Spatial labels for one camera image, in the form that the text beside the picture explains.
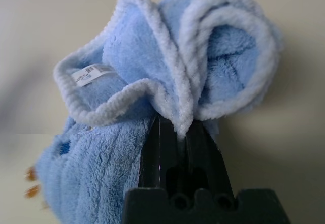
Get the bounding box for light blue fluffy rag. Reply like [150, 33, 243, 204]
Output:
[24, 0, 284, 224]

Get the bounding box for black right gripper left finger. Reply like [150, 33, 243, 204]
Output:
[138, 115, 183, 197]

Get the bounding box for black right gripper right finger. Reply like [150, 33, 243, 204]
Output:
[183, 121, 237, 202]

